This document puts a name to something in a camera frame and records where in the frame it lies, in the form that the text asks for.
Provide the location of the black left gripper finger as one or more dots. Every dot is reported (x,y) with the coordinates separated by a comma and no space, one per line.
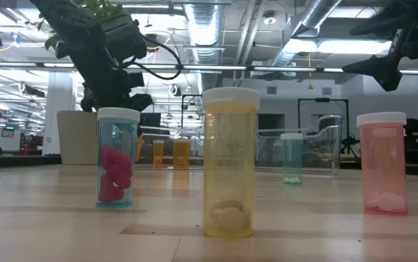
(141,102)
(89,102)

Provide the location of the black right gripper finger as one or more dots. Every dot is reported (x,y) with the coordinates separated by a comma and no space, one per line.
(383,25)
(383,71)

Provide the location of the small orange pill bottle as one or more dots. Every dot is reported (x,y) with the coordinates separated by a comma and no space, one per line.
(158,154)

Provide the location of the teal bottle with pink pills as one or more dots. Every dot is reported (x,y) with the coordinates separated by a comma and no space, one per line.
(116,174)

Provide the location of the pink pill bottle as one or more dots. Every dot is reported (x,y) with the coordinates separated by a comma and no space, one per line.
(382,163)

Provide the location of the tall yellow pill bottle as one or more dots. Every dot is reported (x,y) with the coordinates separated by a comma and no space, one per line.
(229,163)

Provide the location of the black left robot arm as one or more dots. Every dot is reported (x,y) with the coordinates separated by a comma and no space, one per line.
(74,29)

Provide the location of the black monitor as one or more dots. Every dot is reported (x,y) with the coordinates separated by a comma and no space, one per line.
(150,120)

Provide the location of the white plant pot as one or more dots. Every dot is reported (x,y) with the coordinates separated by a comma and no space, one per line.
(76,138)

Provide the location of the green leafy plant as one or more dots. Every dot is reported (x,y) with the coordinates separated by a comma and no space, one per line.
(51,43)

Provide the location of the red background equipment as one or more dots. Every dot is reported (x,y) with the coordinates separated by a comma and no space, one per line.
(30,145)

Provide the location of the hanging linear light fixture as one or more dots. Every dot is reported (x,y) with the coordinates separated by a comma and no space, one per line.
(212,67)

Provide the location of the green exit sign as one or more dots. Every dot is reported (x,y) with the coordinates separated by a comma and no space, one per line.
(9,128)

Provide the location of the black rack frame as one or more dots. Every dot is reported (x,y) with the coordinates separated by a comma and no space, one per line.
(322,99)
(183,109)

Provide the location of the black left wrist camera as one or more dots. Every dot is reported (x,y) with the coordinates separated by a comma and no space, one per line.
(123,36)

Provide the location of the silver ventilation duct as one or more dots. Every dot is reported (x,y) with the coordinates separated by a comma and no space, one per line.
(203,29)
(303,29)

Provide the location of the black aluminium table frame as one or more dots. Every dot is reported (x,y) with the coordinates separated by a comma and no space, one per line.
(23,162)

